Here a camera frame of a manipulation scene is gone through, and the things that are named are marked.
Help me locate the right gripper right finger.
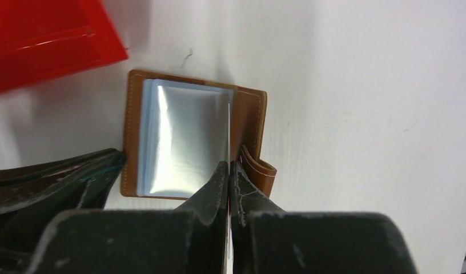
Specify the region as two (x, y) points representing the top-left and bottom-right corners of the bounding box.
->
(230, 162), (417, 273)

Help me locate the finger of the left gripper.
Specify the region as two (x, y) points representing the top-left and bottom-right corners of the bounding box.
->
(0, 148), (120, 187)
(0, 151), (127, 273)

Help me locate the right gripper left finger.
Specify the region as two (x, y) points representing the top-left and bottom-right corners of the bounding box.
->
(26, 162), (229, 273)

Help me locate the silver credit card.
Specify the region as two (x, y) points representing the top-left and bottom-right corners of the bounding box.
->
(224, 103), (233, 274)

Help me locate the red plastic bin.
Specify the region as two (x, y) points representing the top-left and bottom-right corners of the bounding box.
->
(0, 1), (128, 93)

